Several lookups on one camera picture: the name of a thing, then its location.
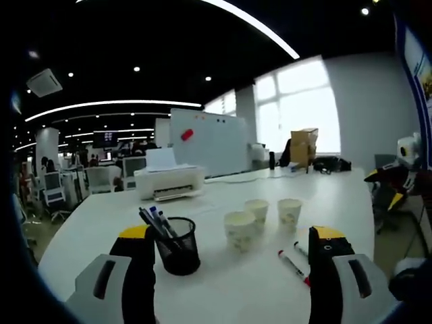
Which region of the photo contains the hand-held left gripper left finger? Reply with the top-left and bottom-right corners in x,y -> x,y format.
65,224 -> 158,324

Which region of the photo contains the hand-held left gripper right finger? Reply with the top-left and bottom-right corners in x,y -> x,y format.
307,224 -> 401,324

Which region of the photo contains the red cap whiteboard marker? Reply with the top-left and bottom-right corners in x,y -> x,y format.
277,249 -> 311,288

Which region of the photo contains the black mesh pen holder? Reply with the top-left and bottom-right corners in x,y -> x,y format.
154,217 -> 202,276

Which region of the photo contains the white green-print paper cup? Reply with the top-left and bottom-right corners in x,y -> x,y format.
244,198 -> 270,225
223,211 -> 257,253
277,198 -> 303,230

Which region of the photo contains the white printer paper stack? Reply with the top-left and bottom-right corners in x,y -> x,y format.
145,149 -> 178,171

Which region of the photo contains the white standing whiteboard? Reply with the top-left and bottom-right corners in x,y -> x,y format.
169,107 -> 250,179

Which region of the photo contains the grey office chair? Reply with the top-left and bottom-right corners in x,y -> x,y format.
373,153 -> 411,234

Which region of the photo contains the black bag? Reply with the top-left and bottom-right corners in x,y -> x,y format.
312,156 -> 352,173

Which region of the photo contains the white worn device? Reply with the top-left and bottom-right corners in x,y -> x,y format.
391,258 -> 423,281

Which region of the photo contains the person's black clothing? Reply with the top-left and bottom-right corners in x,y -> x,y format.
387,266 -> 432,304

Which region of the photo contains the brown cardboard box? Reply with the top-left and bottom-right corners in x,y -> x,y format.
290,141 -> 317,168
290,127 -> 319,144

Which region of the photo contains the white office chair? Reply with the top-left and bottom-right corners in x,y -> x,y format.
121,157 -> 148,190
42,171 -> 68,220
84,167 -> 117,195

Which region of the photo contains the dark cloth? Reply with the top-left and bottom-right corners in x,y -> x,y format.
279,138 -> 293,167

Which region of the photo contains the large bright window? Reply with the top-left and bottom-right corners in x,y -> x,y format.
202,55 -> 341,155

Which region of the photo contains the white plastic container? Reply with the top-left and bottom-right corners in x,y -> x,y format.
249,142 -> 267,161

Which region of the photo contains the hanging display screen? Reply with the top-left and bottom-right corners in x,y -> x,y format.
92,130 -> 119,149

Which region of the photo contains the thin curved ceiling light strip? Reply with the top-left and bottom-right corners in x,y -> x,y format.
25,100 -> 203,123

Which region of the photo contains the wide curved ceiling light strip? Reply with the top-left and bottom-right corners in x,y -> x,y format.
76,0 -> 300,59

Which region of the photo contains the ceiling air conditioner unit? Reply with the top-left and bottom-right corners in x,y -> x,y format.
26,69 -> 64,99

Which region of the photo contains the blue white wall poster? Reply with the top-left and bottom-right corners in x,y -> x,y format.
393,13 -> 432,142

